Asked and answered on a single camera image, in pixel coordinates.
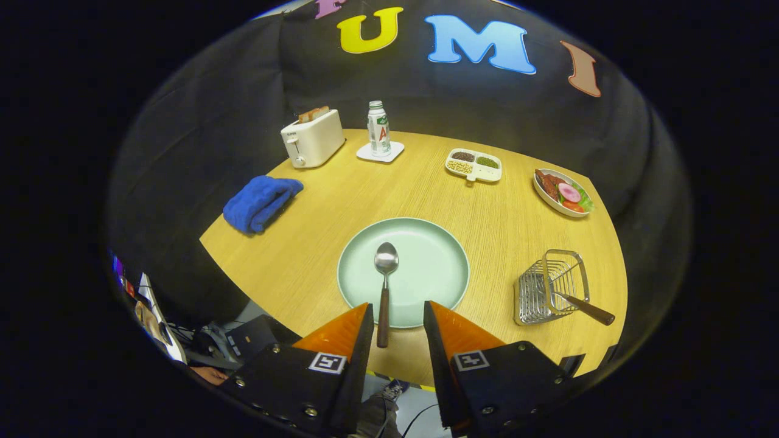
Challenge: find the metal wire basket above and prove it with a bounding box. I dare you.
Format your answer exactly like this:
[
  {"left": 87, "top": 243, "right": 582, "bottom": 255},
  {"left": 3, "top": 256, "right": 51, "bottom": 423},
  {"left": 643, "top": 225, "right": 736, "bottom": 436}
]
[{"left": 514, "top": 249, "right": 591, "bottom": 326}]

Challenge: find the clear plastic water bottle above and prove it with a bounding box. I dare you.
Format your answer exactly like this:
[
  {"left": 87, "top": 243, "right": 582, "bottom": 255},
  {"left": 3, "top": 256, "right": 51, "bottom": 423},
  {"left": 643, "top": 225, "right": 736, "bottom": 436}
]
[{"left": 367, "top": 100, "right": 392, "bottom": 158}]

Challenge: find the long brown sausage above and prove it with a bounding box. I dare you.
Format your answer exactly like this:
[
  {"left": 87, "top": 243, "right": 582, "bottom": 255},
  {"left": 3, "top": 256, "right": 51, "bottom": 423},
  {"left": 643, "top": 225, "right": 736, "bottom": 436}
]
[{"left": 536, "top": 170, "right": 559, "bottom": 200}]

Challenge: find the metal spoon with wooden handle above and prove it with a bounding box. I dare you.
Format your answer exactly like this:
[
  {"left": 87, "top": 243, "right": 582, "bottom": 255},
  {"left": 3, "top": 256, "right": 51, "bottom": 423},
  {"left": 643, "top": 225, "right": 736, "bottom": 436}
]
[{"left": 374, "top": 242, "right": 400, "bottom": 349}]

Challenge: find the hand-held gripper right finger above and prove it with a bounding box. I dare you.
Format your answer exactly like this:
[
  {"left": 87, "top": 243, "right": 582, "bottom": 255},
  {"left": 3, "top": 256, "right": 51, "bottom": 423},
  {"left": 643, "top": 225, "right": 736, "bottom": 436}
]
[{"left": 423, "top": 301, "right": 576, "bottom": 438}]

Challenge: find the white toaster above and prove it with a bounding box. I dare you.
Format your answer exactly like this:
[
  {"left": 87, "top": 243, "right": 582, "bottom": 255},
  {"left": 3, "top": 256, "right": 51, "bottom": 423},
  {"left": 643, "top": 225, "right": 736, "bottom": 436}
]
[{"left": 281, "top": 108, "right": 346, "bottom": 169}]

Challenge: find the computer monitor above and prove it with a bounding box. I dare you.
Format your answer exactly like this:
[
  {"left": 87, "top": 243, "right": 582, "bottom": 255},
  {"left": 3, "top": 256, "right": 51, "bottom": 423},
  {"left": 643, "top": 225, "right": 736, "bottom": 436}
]
[{"left": 110, "top": 252, "right": 138, "bottom": 299}]

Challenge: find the metal fork with wooden handle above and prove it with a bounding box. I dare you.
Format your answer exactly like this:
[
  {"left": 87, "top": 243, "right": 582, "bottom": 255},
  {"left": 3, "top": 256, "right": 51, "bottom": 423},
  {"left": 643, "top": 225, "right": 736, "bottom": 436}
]
[{"left": 548, "top": 283, "right": 616, "bottom": 326}]

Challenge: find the black backdrop cloth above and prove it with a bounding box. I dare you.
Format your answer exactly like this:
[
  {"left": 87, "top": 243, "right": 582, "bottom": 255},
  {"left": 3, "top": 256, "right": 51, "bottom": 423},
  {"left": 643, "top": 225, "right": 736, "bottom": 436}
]
[{"left": 107, "top": 0, "right": 694, "bottom": 390}]

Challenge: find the black cable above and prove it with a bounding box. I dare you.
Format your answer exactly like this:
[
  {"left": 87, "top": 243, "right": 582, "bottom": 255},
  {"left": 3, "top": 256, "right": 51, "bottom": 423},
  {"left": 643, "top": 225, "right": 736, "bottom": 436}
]
[{"left": 402, "top": 403, "right": 439, "bottom": 438}]

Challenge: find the white divided dish with beans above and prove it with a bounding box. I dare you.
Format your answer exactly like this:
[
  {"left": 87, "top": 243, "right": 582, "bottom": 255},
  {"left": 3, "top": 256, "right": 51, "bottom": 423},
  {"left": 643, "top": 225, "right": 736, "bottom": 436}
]
[{"left": 444, "top": 148, "right": 503, "bottom": 187}]

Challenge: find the white plate with food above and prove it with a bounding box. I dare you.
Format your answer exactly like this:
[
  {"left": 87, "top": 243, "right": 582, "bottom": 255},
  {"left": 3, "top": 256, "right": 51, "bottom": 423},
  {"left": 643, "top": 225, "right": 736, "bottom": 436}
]
[{"left": 533, "top": 168, "right": 595, "bottom": 218}]

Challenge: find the blue folded towel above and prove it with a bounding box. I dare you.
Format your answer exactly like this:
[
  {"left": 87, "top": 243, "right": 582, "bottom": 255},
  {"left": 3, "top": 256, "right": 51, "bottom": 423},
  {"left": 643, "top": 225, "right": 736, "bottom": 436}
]
[{"left": 223, "top": 175, "right": 304, "bottom": 235}]

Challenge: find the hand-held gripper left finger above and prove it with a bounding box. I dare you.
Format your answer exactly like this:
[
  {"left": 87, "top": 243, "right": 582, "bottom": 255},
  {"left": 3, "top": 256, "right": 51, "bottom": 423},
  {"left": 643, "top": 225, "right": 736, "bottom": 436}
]
[{"left": 219, "top": 302, "right": 376, "bottom": 438}]

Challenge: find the pale green plate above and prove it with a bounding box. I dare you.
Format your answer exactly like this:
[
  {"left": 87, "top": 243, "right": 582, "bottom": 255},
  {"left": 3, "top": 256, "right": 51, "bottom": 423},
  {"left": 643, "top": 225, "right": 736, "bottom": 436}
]
[{"left": 337, "top": 217, "right": 470, "bottom": 330}]

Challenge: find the white square coaster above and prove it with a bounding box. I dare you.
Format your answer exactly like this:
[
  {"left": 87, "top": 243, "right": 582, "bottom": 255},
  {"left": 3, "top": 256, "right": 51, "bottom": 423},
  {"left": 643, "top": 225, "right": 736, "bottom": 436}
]
[{"left": 356, "top": 141, "right": 405, "bottom": 164}]

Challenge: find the black case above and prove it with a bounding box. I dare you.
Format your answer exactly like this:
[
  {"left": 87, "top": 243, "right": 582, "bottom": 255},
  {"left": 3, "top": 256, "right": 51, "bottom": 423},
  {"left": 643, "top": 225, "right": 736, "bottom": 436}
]
[{"left": 225, "top": 315, "right": 302, "bottom": 366}]

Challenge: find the person's leg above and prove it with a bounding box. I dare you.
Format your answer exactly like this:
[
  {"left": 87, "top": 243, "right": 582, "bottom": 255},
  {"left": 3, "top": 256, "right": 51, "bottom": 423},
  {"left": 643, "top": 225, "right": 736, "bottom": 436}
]
[{"left": 356, "top": 392, "right": 402, "bottom": 438}]

